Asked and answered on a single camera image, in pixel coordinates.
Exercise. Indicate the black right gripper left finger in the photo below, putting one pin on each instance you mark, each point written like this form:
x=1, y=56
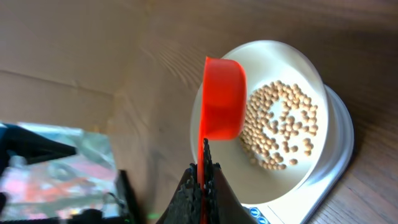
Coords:
x=185, y=205

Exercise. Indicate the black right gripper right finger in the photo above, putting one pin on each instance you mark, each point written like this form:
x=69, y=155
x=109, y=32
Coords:
x=221, y=204

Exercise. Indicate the red plastic measuring scoop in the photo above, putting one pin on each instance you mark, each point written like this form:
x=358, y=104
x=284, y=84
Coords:
x=222, y=106

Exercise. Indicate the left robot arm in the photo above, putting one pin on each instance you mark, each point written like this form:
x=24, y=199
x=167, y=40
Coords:
x=52, y=174

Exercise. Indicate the white digital kitchen scale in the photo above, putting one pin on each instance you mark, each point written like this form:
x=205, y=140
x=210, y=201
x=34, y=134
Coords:
x=302, y=203

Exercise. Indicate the pile of beans in bowl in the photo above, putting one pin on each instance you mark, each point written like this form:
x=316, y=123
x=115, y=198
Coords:
x=280, y=122

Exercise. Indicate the white ceramic bowl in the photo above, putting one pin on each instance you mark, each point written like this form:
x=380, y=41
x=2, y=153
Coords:
x=266, y=61

